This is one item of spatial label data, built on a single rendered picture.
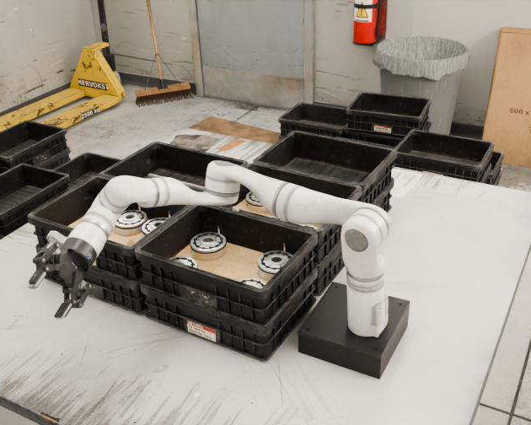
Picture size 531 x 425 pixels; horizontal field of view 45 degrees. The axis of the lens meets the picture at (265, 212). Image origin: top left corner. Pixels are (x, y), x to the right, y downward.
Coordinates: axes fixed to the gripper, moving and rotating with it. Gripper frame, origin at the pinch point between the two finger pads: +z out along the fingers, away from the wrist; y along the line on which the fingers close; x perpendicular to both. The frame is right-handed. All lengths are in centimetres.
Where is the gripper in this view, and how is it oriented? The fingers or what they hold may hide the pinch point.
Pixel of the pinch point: (46, 300)
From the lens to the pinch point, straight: 135.8
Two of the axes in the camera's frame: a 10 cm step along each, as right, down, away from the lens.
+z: -2.9, 6.8, -6.7
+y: 3.7, 7.3, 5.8
